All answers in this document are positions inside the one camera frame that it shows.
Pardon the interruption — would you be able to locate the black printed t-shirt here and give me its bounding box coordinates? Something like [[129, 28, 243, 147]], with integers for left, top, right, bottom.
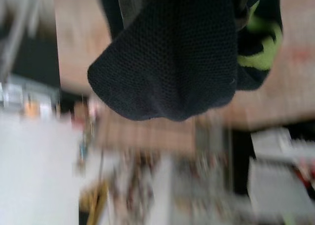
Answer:
[[87, 0, 284, 122]]

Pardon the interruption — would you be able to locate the black tv console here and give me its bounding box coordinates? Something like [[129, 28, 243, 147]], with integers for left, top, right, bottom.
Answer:
[[0, 32, 61, 78]]

